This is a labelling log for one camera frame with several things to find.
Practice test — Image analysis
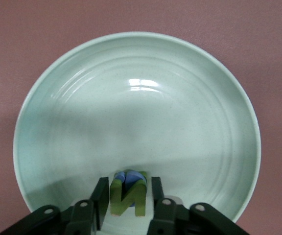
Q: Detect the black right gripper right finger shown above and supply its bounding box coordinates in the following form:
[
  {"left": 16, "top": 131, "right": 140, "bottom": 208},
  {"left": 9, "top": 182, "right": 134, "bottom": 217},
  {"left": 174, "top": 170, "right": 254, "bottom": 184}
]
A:
[{"left": 145, "top": 176, "right": 252, "bottom": 235}]

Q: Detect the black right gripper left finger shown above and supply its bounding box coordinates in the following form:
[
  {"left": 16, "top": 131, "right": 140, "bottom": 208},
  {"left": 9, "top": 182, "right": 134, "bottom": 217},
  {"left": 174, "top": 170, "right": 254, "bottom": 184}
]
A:
[{"left": 0, "top": 177, "right": 111, "bottom": 235}]

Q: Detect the green foam letter N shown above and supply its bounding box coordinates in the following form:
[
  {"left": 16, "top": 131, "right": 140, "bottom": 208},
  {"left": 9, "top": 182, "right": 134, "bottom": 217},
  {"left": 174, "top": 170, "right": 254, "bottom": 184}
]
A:
[{"left": 109, "top": 178, "right": 148, "bottom": 218}]

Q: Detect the light green plate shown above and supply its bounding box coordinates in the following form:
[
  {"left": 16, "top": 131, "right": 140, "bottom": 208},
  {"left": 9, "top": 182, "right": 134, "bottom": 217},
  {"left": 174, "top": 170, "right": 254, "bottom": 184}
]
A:
[{"left": 13, "top": 31, "right": 263, "bottom": 225}]

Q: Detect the brown table cover sheet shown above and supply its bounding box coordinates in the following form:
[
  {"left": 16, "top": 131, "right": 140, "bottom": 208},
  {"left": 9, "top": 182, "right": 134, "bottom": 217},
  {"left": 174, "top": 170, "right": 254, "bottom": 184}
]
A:
[{"left": 0, "top": 0, "right": 282, "bottom": 235}]

